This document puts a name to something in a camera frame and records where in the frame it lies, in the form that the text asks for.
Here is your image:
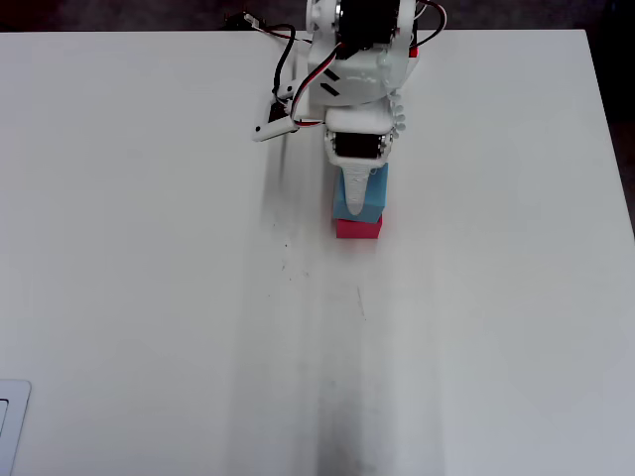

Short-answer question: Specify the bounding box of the blue foam cube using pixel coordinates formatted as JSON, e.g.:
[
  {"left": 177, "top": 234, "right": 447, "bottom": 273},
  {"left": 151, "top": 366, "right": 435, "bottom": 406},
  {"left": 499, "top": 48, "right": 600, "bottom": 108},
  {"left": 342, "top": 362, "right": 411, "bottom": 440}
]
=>
[{"left": 331, "top": 163, "right": 390, "bottom": 223}]

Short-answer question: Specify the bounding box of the red foam cube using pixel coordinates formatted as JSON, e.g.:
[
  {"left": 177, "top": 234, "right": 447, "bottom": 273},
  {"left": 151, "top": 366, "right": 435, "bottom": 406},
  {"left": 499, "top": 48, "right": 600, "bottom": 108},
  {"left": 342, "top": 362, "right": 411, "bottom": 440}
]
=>
[{"left": 335, "top": 213, "right": 384, "bottom": 241}]

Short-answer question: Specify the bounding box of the black camera cable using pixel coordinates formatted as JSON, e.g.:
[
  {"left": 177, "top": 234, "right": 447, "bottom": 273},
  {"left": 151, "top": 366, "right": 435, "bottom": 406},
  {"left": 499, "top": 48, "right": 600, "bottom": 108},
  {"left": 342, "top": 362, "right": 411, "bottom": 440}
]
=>
[{"left": 270, "top": 24, "right": 302, "bottom": 100}]

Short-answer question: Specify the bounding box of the silver laptop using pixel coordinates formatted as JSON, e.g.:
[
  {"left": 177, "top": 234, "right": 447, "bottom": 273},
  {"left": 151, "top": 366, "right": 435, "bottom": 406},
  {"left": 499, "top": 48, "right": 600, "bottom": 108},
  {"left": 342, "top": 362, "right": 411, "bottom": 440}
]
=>
[{"left": 0, "top": 379, "right": 32, "bottom": 476}]

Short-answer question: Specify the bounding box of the red white black servo wire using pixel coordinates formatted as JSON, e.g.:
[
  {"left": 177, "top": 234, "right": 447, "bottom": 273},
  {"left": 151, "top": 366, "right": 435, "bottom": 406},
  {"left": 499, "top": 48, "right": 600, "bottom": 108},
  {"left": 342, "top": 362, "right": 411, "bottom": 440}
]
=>
[
  {"left": 247, "top": 17, "right": 314, "bottom": 44},
  {"left": 414, "top": 0, "right": 447, "bottom": 51},
  {"left": 290, "top": 42, "right": 348, "bottom": 130}
]

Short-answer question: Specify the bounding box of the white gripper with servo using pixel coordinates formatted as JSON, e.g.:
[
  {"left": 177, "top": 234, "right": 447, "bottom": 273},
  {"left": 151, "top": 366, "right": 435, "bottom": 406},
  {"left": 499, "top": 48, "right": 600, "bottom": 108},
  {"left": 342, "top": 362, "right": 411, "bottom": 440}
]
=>
[{"left": 307, "top": 44, "right": 422, "bottom": 220}]

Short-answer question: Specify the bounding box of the small black circuit board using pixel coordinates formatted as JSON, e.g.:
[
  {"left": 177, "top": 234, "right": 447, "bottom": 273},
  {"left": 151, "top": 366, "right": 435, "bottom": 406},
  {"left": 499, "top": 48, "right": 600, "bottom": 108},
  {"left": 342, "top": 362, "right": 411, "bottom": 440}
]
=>
[{"left": 222, "top": 12, "right": 260, "bottom": 32}]

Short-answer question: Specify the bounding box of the white spiral cable wrap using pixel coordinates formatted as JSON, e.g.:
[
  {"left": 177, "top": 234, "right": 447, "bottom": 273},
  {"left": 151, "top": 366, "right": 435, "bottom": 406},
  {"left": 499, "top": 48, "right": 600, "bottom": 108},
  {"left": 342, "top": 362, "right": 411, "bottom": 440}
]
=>
[{"left": 379, "top": 49, "right": 408, "bottom": 148}]

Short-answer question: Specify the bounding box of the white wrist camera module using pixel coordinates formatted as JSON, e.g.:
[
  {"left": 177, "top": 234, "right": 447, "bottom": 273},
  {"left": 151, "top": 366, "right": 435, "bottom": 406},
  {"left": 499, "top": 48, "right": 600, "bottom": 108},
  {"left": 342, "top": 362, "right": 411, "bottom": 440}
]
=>
[{"left": 250, "top": 83, "right": 302, "bottom": 144}]

